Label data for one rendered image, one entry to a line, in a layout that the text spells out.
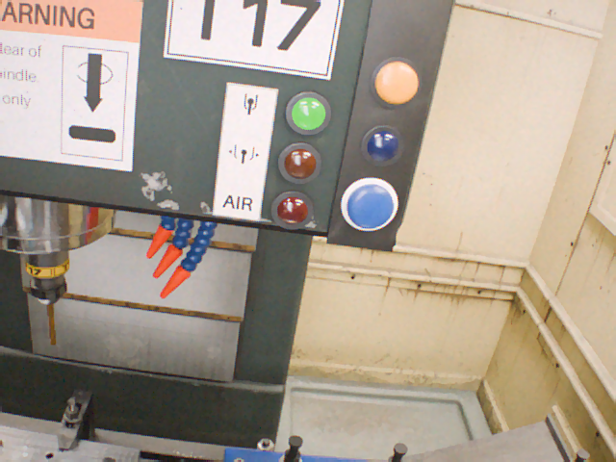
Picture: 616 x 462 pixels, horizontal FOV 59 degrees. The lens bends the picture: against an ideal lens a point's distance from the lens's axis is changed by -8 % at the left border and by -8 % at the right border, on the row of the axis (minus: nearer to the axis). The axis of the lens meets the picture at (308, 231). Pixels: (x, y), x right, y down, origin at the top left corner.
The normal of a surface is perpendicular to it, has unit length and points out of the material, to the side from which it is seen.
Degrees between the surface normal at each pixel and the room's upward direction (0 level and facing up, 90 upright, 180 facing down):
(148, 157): 90
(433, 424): 0
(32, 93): 90
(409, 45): 90
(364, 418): 0
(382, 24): 90
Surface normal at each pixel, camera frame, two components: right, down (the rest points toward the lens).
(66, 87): 0.03, 0.44
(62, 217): 0.57, 0.44
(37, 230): 0.28, 0.46
